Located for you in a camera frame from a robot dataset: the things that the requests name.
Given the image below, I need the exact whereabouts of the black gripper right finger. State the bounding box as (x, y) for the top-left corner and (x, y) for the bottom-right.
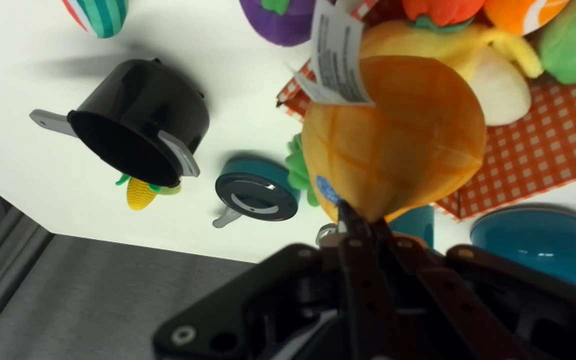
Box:
(373, 220), (522, 360)

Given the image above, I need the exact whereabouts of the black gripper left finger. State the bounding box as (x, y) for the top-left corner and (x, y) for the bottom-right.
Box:
(338, 202), (395, 360)

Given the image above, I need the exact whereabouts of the orange pineapple plush toy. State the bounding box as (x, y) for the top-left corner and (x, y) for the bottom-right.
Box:
(285, 0), (488, 226)

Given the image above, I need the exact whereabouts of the teal toy pot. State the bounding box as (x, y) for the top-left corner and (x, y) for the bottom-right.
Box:
(388, 202), (576, 296)

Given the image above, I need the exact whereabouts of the red checkered cardboard box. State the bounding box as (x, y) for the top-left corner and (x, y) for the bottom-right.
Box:
(291, 66), (576, 217)

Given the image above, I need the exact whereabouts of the yellow corn plush toy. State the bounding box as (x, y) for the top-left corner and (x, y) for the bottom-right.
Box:
(115, 173), (180, 209)

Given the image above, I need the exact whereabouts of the banana plush toy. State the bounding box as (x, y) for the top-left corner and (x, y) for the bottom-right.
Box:
(360, 19), (543, 126)

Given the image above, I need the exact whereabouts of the black toy pot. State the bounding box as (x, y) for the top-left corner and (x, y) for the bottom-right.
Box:
(30, 59), (210, 188)

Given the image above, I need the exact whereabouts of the purple eggplant plush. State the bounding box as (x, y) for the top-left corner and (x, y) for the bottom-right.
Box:
(239, 0), (314, 46)

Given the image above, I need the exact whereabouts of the red tomato plush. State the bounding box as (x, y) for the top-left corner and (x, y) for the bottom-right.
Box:
(402, 0), (483, 30)

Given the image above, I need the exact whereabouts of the watermelon slice plush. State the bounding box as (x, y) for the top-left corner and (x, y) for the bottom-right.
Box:
(62, 0), (129, 37)

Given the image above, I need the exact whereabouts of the teal pan lid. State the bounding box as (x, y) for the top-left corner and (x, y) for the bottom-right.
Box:
(211, 156), (300, 227)

